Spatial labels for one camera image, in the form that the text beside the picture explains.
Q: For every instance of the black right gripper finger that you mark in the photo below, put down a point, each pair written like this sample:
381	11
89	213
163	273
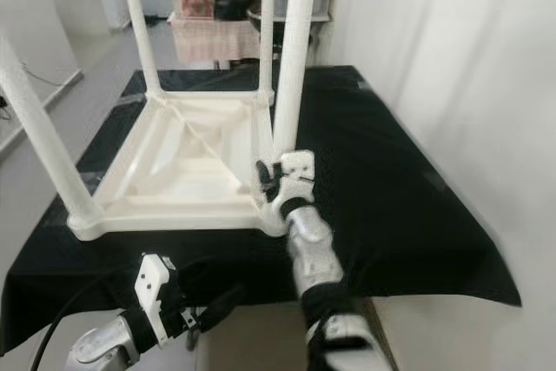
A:
265	178

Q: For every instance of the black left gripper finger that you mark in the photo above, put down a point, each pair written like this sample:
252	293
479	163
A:
201	269
221	303

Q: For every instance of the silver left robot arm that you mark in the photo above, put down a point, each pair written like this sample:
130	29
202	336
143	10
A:
104	349

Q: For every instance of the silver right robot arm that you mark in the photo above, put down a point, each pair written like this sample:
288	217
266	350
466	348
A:
313	258

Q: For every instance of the white plastic table top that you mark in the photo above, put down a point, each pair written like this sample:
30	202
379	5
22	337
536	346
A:
191	180

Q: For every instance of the black tablecloth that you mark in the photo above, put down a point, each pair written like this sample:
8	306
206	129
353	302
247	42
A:
400	232

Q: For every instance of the grey tape patch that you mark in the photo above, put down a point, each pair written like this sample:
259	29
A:
363	84
434	182

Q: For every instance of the clear tape strip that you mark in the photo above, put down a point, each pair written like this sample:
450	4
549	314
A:
126	102

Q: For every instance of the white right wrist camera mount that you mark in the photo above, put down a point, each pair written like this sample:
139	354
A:
297	175

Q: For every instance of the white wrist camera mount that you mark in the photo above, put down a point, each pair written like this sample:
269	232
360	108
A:
156	288
297	175

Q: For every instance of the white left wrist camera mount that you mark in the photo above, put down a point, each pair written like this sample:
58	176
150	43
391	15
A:
156	288

